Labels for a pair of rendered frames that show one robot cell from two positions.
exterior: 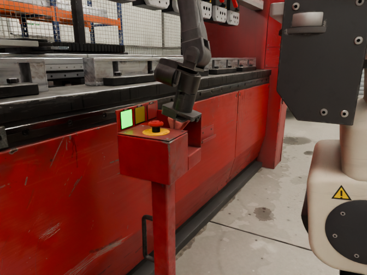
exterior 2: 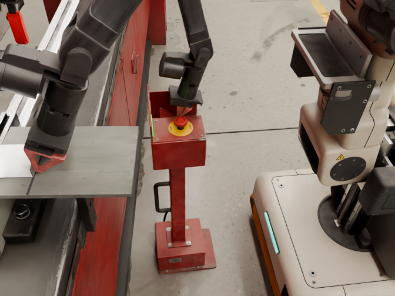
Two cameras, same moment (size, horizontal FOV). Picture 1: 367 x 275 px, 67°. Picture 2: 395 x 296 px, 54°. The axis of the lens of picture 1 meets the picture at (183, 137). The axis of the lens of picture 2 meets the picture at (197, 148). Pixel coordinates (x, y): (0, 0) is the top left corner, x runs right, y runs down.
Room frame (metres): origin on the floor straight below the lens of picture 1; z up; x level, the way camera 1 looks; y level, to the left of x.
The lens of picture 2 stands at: (-0.01, 0.53, 1.54)
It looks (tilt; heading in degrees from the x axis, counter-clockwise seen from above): 45 degrees down; 324
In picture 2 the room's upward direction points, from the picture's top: 2 degrees clockwise
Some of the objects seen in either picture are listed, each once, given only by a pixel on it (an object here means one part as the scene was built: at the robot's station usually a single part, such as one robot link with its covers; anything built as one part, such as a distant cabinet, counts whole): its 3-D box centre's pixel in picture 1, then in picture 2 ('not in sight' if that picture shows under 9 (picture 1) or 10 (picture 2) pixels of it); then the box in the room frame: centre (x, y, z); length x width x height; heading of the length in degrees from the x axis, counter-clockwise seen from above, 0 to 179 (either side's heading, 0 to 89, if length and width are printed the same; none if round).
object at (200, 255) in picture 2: not in sight; (185, 244); (0.74, 0.03, 0.06); 0.25 x 0.20 x 0.12; 63
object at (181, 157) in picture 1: (162, 138); (176, 125); (0.75, 0.06, 0.75); 0.20 x 0.16 x 0.18; 153
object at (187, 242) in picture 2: not in sight; (178, 236); (0.75, 0.06, 0.13); 0.10 x 0.10 x 0.01; 63
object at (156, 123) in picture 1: (155, 127); (180, 124); (0.71, 0.07, 0.79); 0.04 x 0.04 x 0.04
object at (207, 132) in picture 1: (208, 133); (135, 57); (1.40, -0.13, 0.59); 0.15 x 0.02 x 0.07; 147
